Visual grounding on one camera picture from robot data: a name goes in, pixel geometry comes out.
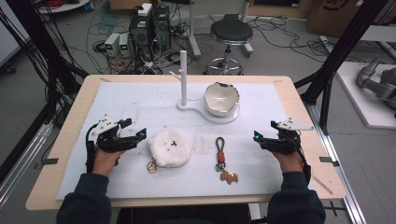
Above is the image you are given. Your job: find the white table mat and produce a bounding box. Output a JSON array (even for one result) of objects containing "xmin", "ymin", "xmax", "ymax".
[{"xmin": 55, "ymin": 81, "xmax": 316, "ymax": 201}]

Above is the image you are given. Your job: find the wooden table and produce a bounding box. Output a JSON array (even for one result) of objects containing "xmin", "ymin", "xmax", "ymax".
[{"xmin": 25, "ymin": 74, "xmax": 347, "ymax": 212}]

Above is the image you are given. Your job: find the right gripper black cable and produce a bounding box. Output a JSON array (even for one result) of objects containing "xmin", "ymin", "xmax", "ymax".
[{"xmin": 293, "ymin": 132, "xmax": 312, "ymax": 185}]

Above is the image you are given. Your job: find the black computer tower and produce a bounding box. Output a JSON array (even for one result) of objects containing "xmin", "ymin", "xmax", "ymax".
[
  {"xmin": 128, "ymin": 11, "xmax": 154, "ymax": 61},
  {"xmin": 151, "ymin": 4, "xmax": 172, "ymax": 49}
]

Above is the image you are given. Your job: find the aluminium floor rail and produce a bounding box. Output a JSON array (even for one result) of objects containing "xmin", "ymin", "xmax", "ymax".
[
  {"xmin": 304, "ymin": 102, "xmax": 368, "ymax": 224},
  {"xmin": 0, "ymin": 122, "xmax": 54, "ymax": 210}
]

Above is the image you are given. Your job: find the white cracked-egg shaped bowl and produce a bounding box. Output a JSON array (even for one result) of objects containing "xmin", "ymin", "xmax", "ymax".
[{"xmin": 204, "ymin": 81, "xmax": 241, "ymax": 118}]

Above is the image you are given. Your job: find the white key stand with pole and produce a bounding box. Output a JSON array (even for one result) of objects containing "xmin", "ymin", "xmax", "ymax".
[{"xmin": 169, "ymin": 49, "xmax": 241, "ymax": 125}]

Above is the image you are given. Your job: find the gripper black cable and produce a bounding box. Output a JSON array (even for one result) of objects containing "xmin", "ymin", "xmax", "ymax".
[
  {"xmin": 293, "ymin": 132, "xmax": 312, "ymax": 185},
  {"xmin": 85, "ymin": 123, "xmax": 98, "ymax": 174}
]

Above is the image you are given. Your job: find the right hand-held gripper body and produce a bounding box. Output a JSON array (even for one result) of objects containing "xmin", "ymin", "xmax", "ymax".
[{"xmin": 261, "ymin": 117, "xmax": 315, "ymax": 156}]

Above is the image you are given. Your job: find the person's lap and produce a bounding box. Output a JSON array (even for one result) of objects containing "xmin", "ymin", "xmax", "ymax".
[{"xmin": 116, "ymin": 203, "xmax": 251, "ymax": 224}]

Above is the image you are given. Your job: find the cardboard box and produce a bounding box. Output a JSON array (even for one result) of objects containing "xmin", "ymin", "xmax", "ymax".
[{"xmin": 305, "ymin": 0, "xmax": 396, "ymax": 39}]

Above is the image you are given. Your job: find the person's left hand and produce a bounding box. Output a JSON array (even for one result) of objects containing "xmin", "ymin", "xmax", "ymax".
[{"xmin": 92, "ymin": 148, "xmax": 126, "ymax": 177}]

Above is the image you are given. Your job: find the black round stool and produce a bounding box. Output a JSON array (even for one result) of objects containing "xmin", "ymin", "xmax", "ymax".
[{"xmin": 203, "ymin": 19, "xmax": 254, "ymax": 76}]

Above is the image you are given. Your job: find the black metal frame post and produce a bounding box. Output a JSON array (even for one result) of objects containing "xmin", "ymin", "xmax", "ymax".
[
  {"xmin": 293, "ymin": 0, "xmax": 390, "ymax": 135},
  {"xmin": 0, "ymin": 0, "xmax": 90, "ymax": 185}
]

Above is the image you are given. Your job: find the white metal stand leg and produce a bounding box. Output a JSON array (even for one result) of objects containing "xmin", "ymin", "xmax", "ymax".
[{"xmin": 186, "ymin": 0, "xmax": 203, "ymax": 61}]

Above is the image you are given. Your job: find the thin wooden stick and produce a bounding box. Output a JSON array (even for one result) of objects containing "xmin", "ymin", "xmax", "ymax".
[{"xmin": 311, "ymin": 175, "xmax": 333, "ymax": 196}]

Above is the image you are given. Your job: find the braided leather keychain brown charm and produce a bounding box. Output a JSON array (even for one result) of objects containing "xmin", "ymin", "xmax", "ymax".
[{"xmin": 214, "ymin": 136, "xmax": 239, "ymax": 186}]

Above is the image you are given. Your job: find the grey bench power supply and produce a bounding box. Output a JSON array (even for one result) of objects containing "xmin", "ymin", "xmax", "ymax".
[
  {"xmin": 118, "ymin": 33, "xmax": 132, "ymax": 58},
  {"xmin": 104, "ymin": 32, "xmax": 121, "ymax": 58}
]

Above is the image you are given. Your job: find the person's right hand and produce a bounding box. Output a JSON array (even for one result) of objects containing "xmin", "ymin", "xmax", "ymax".
[{"xmin": 270, "ymin": 150, "xmax": 305, "ymax": 175}]

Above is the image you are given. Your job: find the white fluffy pompom keychain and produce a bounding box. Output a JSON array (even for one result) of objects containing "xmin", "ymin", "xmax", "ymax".
[{"xmin": 146, "ymin": 127, "xmax": 192, "ymax": 175}]

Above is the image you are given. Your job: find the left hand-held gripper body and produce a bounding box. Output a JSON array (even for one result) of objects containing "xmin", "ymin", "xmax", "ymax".
[{"xmin": 88, "ymin": 114, "xmax": 140, "ymax": 153}]

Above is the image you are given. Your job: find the white floor board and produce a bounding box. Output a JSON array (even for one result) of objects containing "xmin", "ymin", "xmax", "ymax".
[{"xmin": 335, "ymin": 61, "xmax": 396, "ymax": 131}]

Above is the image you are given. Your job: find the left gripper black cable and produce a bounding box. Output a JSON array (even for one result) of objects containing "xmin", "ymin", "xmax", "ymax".
[{"xmin": 85, "ymin": 123, "xmax": 98, "ymax": 174}]

